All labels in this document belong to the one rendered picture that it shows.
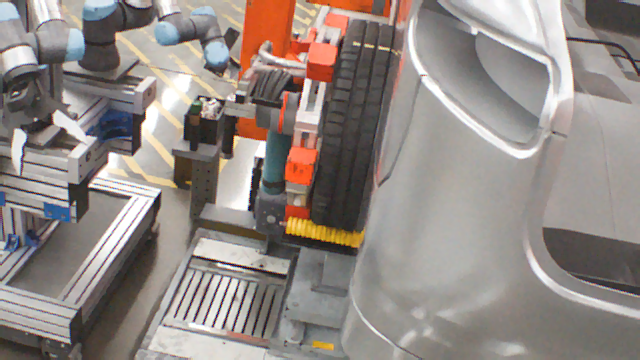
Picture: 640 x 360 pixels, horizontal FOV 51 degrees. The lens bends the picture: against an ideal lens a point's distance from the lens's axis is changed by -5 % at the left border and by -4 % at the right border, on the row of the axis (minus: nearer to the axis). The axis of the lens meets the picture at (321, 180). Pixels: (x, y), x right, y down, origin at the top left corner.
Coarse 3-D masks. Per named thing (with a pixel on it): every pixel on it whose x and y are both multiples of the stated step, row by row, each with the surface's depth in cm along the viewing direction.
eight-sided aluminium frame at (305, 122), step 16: (320, 32) 211; (336, 32) 213; (336, 64) 235; (304, 96) 195; (320, 96) 195; (304, 112) 193; (320, 112) 195; (304, 128) 194; (304, 144) 244; (320, 144) 244; (288, 192) 208; (304, 192) 205; (304, 208) 225
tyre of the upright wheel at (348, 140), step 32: (352, 32) 199; (384, 32) 202; (352, 64) 192; (384, 64) 192; (352, 96) 190; (352, 128) 189; (320, 160) 193; (352, 160) 191; (320, 192) 197; (352, 192) 196; (320, 224) 215; (352, 224) 208
